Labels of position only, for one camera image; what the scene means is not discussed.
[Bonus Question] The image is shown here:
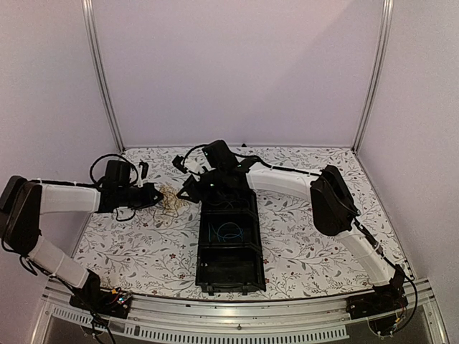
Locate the cable bundle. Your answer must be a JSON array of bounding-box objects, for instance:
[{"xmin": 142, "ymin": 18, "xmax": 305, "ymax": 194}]
[{"xmin": 152, "ymin": 184, "xmax": 197, "ymax": 219}]

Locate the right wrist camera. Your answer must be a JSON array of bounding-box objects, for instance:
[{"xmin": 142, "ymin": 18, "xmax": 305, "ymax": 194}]
[{"xmin": 172, "ymin": 155, "xmax": 205, "ymax": 176}]

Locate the blue cable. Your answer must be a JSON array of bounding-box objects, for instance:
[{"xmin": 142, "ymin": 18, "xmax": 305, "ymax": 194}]
[{"xmin": 207, "ymin": 221, "xmax": 245, "ymax": 243}]

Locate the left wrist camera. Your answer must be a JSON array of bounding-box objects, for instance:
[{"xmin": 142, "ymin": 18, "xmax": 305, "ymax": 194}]
[{"xmin": 137, "ymin": 161, "xmax": 149, "ymax": 188}]

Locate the black three-compartment bin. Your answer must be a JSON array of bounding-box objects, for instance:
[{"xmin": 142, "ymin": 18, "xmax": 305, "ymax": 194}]
[{"xmin": 196, "ymin": 191, "xmax": 266, "ymax": 296}]

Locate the aluminium front rail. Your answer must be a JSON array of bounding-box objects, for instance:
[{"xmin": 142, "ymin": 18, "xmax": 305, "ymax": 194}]
[{"xmin": 31, "ymin": 279, "xmax": 450, "ymax": 343}]

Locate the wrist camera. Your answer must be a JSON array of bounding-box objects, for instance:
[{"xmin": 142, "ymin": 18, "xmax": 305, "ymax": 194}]
[
  {"xmin": 137, "ymin": 161, "xmax": 149, "ymax": 188},
  {"xmin": 172, "ymin": 155, "xmax": 205, "ymax": 176}
]

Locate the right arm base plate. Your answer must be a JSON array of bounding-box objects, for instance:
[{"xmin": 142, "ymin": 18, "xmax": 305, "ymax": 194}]
[{"xmin": 346, "ymin": 285, "xmax": 408, "ymax": 320}]

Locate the right aluminium corner post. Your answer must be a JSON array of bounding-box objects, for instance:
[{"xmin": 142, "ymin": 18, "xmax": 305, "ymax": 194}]
[{"xmin": 352, "ymin": 0, "xmax": 394, "ymax": 156}]

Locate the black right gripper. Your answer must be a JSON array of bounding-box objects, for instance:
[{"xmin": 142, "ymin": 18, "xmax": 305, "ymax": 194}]
[{"xmin": 176, "ymin": 167, "xmax": 226, "ymax": 204}]

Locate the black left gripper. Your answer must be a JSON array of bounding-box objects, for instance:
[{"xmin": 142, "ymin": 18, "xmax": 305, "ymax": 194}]
[{"xmin": 118, "ymin": 183, "xmax": 164, "ymax": 211}]

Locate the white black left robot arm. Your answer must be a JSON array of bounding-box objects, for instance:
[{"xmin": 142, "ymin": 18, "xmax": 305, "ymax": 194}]
[{"xmin": 41, "ymin": 148, "xmax": 206, "ymax": 299}]

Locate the left aluminium corner post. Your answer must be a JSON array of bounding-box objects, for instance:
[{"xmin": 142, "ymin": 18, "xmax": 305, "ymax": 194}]
[{"xmin": 81, "ymin": 0, "xmax": 126, "ymax": 152}]

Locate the aluminium corner post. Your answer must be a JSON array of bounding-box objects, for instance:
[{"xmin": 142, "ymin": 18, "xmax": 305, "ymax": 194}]
[
  {"xmin": 352, "ymin": 0, "xmax": 394, "ymax": 156},
  {"xmin": 81, "ymin": 0, "xmax": 126, "ymax": 152}
]

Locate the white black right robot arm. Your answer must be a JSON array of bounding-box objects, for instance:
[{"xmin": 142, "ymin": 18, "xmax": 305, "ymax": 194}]
[{"xmin": 174, "ymin": 140, "xmax": 408, "ymax": 315}]

